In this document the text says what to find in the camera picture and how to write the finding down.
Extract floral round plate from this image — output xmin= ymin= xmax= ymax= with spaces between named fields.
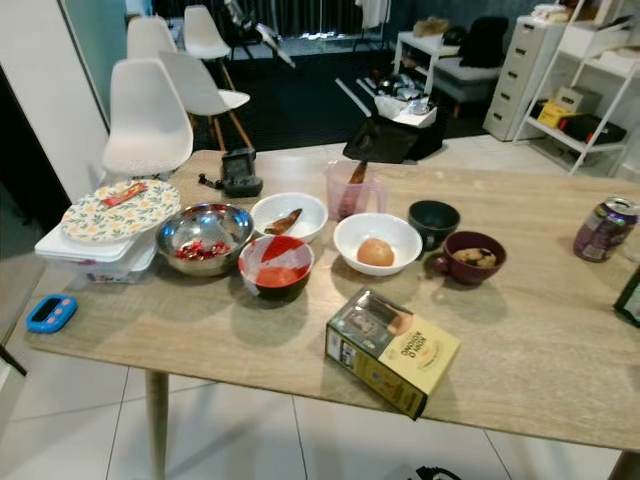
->
xmin=61 ymin=179 xmax=181 ymax=244

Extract red snack packet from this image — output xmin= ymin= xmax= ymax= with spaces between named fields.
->
xmin=103 ymin=182 xmax=148 ymax=207

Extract white plastic container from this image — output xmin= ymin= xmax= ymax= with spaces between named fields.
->
xmin=35 ymin=225 xmax=158 ymax=285

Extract dark green pouch white label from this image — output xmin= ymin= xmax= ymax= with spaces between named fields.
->
xmin=615 ymin=265 xmax=640 ymax=326

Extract purple drink can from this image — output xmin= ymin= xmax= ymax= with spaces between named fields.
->
xmin=574 ymin=197 xmax=639 ymax=263

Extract stainless steel bowl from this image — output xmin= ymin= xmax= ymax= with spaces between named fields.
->
xmin=157 ymin=203 xmax=254 ymax=277

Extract black floor rug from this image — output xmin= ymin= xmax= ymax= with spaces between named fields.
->
xmin=195 ymin=40 xmax=491 ymax=151

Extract blue digital timer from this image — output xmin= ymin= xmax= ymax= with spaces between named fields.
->
xmin=26 ymin=294 xmax=78 ymax=334

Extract black backpack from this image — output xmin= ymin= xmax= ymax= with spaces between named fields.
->
xmin=460 ymin=16 xmax=511 ymax=69

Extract grey upholstered bench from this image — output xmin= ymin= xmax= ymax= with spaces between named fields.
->
xmin=435 ymin=55 xmax=496 ymax=116

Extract light wood table leg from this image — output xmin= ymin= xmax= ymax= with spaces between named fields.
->
xmin=610 ymin=450 xmax=640 ymax=480
xmin=145 ymin=370 xmax=169 ymax=480

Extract red wrapped candies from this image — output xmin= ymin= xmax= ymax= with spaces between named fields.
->
xmin=177 ymin=240 xmax=231 ymax=261

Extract white tray of metalware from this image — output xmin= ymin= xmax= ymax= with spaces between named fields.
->
xmin=375 ymin=75 xmax=439 ymax=126

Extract white ceramic bowl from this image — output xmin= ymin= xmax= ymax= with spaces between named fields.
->
xmin=333 ymin=212 xmax=424 ymax=277
xmin=250 ymin=192 xmax=329 ymax=244

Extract brown fried food piece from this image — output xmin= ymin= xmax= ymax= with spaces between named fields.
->
xmin=265 ymin=208 xmax=302 ymax=236

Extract white drawer cabinet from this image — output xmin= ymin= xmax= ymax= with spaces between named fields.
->
xmin=483 ymin=15 xmax=566 ymax=141

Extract pink plastic measuring jug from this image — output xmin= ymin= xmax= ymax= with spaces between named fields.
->
xmin=325 ymin=160 xmax=391 ymax=221

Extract white side table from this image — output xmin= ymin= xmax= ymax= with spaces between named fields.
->
xmin=395 ymin=30 xmax=461 ymax=96

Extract dark green bowl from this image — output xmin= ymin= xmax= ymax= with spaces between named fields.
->
xmin=408 ymin=200 xmax=461 ymax=251

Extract small yellow box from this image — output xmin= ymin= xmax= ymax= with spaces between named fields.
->
xmin=538 ymin=100 xmax=573 ymax=128

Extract black floor bag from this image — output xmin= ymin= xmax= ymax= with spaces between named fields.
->
xmin=343 ymin=112 xmax=451 ymax=164

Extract maroon mug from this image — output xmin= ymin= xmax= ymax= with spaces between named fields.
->
xmin=426 ymin=231 xmax=508 ymax=287

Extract round brown bun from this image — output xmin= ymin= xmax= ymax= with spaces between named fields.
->
xmin=356 ymin=237 xmax=396 ymax=267

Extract yellow coffee box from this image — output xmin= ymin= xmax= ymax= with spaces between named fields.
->
xmin=325 ymin=289 xmax=461 ymax=420

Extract brown food chunks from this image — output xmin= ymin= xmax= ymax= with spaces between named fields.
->
xmin=452 ymin=248 xmax=498 ymax=268

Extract white shell chair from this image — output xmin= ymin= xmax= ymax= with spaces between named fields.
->
xmin=126 ymin=15 xmax=179 ymax=59
xmin=102 ymin=58 xmax=194 ymax=181
xmin=157 ymin=50 xmax=254 ymax=151
xmin=183 ymin=5 xmax=231 ymax=61

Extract red and white bowl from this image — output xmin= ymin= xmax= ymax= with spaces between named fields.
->
xmin=238 ymin=235 xmax=315 ymax=301

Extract cream cardboard box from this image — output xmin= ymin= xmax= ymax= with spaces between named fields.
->
xmin=555 ymin=87 xmax=596 ymax=111

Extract white shelf rack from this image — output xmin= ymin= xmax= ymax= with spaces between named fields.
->
xmin=525 ymin=0 xmax=640 ymax=176

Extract black flat case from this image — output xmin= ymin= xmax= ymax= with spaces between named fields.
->
xmin=560 ymin=113 xmax=626 ymax=144

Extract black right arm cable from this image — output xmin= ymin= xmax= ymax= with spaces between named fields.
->
xmin=415 ymin=465 xmax=461 ymax=480

